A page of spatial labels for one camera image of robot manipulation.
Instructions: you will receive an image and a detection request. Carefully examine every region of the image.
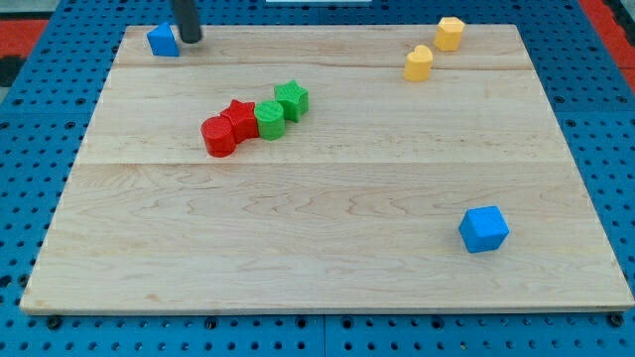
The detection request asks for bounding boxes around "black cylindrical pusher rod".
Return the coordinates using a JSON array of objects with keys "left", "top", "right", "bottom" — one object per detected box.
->
[{"left": 171, "top": 0, "right": 202, "bottom": 44}]

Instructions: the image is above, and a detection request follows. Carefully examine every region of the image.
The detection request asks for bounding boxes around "green star block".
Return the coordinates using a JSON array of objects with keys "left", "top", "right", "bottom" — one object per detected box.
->
[{"left": 274, "top": 79, "right": 310, "bottom": 123}]

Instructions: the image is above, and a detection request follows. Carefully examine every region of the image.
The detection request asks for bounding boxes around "blue triangle block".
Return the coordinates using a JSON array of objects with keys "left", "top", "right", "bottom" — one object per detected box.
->
[{"left": 146, "top": 22, "right": 180, "bottom": 58}]

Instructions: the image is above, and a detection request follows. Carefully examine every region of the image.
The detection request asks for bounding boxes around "red star block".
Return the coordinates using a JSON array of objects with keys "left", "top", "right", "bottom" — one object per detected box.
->
[{"left": 220, "top": 99, "right": 259, "bottom": 144}]

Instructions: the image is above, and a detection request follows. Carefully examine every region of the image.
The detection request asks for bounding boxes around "red cylinder block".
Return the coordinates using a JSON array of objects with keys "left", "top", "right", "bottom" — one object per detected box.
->
[{"left": 200, "top": 116, "right": 236, "bottom": 158}]

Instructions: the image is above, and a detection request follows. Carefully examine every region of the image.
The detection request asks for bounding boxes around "green cylinder block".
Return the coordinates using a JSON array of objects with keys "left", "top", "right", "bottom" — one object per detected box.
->
[{"left": 254, "top": 100, "right": 286, "bottom": 141}]

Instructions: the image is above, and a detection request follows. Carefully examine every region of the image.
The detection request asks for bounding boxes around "yellow heart block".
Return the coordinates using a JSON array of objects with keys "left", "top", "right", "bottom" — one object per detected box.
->
[{"left": 403, "top": 45, "right": 434, "bottom": 81}]

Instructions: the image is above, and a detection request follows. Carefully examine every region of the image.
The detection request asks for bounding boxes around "light wooden board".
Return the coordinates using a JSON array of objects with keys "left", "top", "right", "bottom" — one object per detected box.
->
[{"left": 21, "top": 24, "right": 634, "bottom": 315}]

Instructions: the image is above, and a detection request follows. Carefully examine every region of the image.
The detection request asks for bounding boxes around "yellow hexagon block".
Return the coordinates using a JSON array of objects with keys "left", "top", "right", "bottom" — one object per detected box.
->
[{"left": 434, "top": 17, "right": 465, "bottom": 52}]

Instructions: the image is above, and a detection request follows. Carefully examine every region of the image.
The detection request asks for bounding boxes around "blue cube block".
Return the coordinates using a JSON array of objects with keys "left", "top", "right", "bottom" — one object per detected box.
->
[{"left": 458, "top": 206, "right": 510, "bottom": 254}]

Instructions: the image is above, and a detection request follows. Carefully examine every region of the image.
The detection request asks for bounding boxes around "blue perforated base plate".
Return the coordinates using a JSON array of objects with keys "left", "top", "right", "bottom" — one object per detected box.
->
[{"left": 1, "top": 0, "right": 634, "bottom": 356}]

